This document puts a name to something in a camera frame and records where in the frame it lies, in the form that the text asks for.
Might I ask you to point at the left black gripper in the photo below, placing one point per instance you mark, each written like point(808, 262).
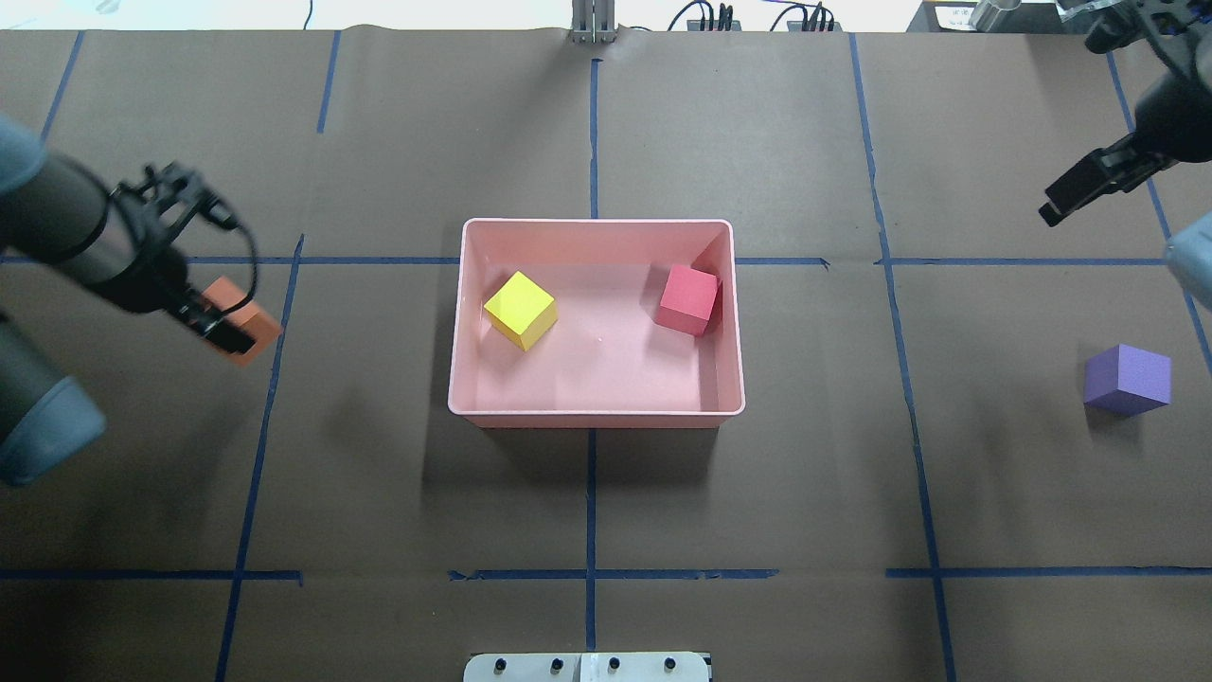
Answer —
point(151, 280)

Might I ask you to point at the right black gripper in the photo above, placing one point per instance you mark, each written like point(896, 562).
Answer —
point(1171, 116)

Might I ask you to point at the orange foam block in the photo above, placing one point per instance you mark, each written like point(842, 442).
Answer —
point(262, 327)

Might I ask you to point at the purple foam block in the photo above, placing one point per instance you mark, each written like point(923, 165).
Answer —
point(1127, 381)

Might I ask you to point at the yellow foam block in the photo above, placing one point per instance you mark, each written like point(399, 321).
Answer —
point(522, 311)

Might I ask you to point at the red foam block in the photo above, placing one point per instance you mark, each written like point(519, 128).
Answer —
point(688, 300)

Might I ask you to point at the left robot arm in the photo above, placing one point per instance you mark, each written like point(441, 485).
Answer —
point(73, 233)

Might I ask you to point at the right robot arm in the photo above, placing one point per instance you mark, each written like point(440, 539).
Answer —
point(1188, 256)

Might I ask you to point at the pink plastic bin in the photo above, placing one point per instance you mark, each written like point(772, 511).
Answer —
point(606, 363)

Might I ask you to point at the silver metal cylinder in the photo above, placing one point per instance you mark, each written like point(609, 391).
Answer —
point(990, 16)

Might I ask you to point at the white mounting column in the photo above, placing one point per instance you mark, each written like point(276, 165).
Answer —
point(590, 666)

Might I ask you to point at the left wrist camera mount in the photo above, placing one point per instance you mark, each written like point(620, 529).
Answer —
point(158, 207)

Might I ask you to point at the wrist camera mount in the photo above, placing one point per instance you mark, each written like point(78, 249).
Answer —
point(158, 207)
point(1178, 32)

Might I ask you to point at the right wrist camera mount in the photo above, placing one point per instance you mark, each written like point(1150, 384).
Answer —
point(1178, 32)

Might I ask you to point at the aluminium frame post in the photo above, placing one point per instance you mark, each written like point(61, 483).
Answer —
point(593, 22)

